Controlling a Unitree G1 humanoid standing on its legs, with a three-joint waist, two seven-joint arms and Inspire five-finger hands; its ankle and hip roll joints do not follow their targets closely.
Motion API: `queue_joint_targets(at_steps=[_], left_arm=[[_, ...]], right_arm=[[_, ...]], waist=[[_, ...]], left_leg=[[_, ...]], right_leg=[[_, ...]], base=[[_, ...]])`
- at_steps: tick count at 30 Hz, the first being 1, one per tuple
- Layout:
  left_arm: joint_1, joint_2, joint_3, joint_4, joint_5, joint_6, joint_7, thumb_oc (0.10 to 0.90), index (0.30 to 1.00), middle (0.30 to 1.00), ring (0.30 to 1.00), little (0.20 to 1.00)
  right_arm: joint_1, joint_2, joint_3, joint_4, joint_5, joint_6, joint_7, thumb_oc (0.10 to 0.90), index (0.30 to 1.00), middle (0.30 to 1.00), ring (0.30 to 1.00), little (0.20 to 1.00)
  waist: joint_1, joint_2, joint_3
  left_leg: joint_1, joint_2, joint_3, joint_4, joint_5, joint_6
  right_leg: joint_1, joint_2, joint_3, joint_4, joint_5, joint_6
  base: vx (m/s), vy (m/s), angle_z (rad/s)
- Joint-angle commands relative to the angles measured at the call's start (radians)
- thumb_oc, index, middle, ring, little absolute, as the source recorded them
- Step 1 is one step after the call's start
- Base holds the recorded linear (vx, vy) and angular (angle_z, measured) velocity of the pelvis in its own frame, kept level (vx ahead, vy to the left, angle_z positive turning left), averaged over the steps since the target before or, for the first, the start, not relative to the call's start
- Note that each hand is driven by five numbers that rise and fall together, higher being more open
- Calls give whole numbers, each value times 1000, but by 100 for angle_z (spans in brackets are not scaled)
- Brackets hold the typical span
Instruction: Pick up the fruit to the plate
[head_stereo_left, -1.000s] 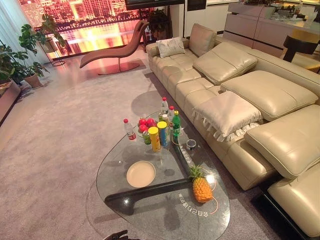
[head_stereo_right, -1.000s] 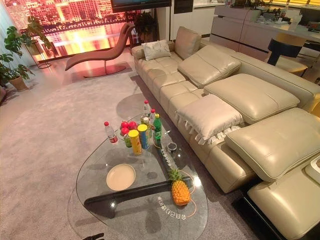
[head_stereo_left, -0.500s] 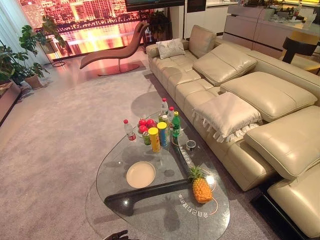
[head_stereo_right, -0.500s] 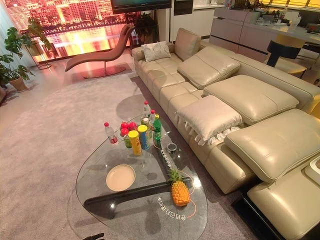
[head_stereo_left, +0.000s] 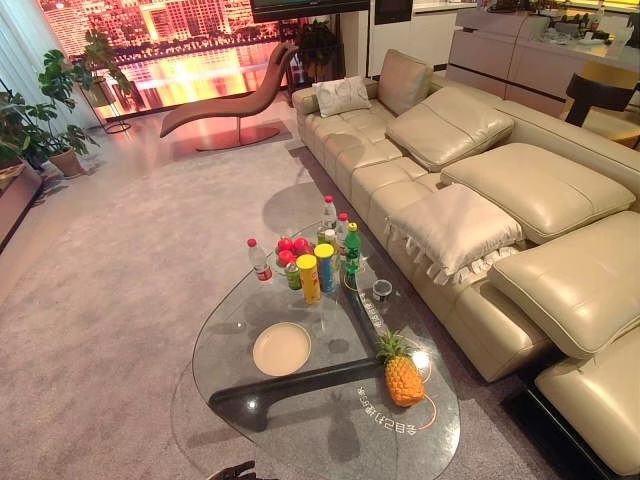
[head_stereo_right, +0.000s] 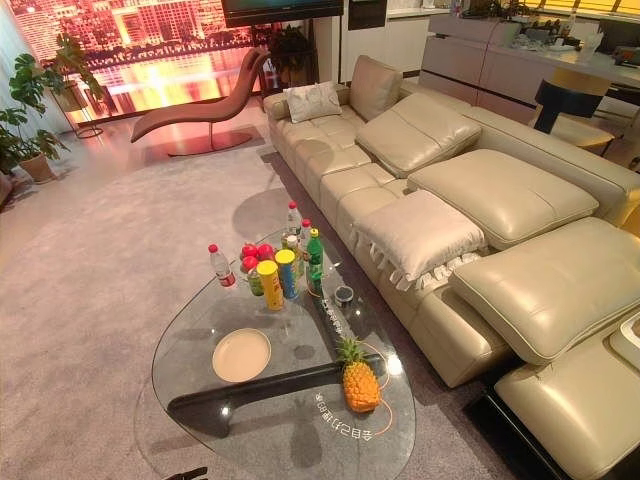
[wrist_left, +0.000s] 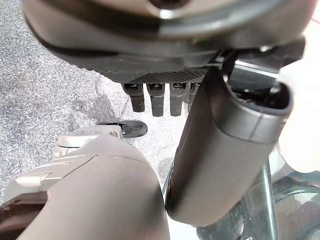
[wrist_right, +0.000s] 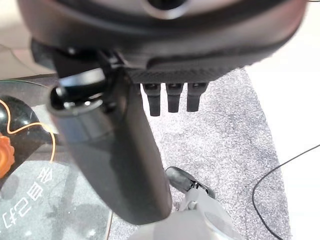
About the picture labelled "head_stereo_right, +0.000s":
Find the yellow pineapple with green crown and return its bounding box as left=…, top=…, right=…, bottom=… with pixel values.
left=333, top=337, right=384, bottom=414

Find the beige leather back cushion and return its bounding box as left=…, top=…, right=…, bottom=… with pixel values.
left=452, top=216, right=640, bottom=366
left=407, top=148, right=600, bottom=251
left=354, top=93, right=483, bottom=179

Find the glass coffee table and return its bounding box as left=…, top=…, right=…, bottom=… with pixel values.
left=151, top=224, right=417, bottom=480

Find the black television screen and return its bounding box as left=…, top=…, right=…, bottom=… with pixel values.
left=221, top=0, right=346, bottom=30

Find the black table base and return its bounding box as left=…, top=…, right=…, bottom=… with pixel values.
left=166, top=292, right=387, bottom=431

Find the potted monstera plant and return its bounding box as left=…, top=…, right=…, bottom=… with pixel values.
left=0, top=53, right=71, bottom=184

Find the dark potted plant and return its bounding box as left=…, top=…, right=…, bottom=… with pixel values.
left=267, top=22, right=314, bottom=89

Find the round beige plate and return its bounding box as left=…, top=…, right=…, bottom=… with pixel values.
left=211, top=327, right=273, bottom=384

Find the black and yellow stool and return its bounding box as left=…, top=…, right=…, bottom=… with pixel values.
left=532, top=67, right=626, bottom=136

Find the green soda bottle yellow cap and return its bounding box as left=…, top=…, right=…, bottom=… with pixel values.
left=305, top=228, right=325, bottom=296

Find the white kitchen counter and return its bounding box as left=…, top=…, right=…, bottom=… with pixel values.
left=418, top=12, right=640, bottom=121

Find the beige pillow with fringe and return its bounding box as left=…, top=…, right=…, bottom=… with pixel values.
left=348, top=189, right=489, bottom=294

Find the plant on metal stand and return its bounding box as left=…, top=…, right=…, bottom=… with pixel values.
left=48, top=33, right=107, bottom=139

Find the upright beige back cushion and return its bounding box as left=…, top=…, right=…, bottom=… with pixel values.
left=348, top=54, right=404, bottom=123

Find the grey round rug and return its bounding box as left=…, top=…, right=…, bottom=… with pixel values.
left=0, top=144, right=501, bottom=480

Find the brown curved lounge chair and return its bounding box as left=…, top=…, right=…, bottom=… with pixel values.
left=130, top=47, right=271, bottom=157

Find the beige leather sofa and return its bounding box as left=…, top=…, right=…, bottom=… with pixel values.
left=262, top=82, right=640, bottom=480

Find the blue chip can yellow lid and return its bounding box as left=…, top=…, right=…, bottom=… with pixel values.
left=274, top=249, right=301, bottom=301

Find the grey throw pillow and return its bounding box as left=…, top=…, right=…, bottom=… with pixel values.
left=283, top=81, right=344, bottom=125

